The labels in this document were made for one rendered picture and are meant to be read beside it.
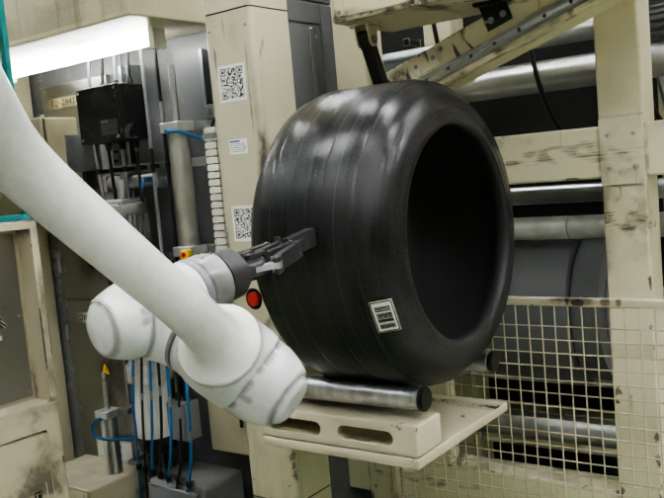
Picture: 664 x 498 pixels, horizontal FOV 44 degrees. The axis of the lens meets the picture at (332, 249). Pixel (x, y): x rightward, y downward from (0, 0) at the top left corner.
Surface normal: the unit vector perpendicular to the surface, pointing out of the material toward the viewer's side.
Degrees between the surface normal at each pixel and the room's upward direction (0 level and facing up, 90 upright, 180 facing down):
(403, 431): 90
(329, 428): 90
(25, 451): 90
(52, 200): 108
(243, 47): 90
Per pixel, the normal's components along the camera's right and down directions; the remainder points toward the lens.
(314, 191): -0.58, -0.23
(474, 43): -0.59, 0.13
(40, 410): 0.81, -0.01
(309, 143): -0.51, -0.53
